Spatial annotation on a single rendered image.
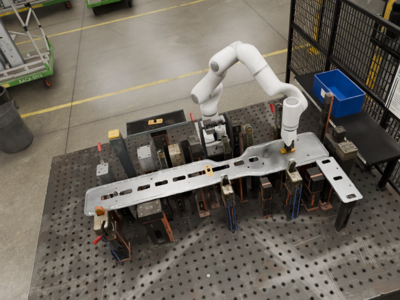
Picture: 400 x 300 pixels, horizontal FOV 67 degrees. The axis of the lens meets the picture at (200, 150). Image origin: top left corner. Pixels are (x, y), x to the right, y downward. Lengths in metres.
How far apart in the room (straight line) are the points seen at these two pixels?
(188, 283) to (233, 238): 0.34
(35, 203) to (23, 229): 0.29
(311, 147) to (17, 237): 2.68
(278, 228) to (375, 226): 0.53
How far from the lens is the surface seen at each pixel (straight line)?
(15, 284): 3.09
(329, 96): 1.88
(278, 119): 1.82
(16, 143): 4.20
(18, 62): 5.58
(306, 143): 1.85
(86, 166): 2.46
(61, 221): 2.22
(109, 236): 1.64
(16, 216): 3.52
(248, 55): 1.55
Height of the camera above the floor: 2.28
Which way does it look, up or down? 44 degrees down
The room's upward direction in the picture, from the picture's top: 11 degrees counter-clockwise
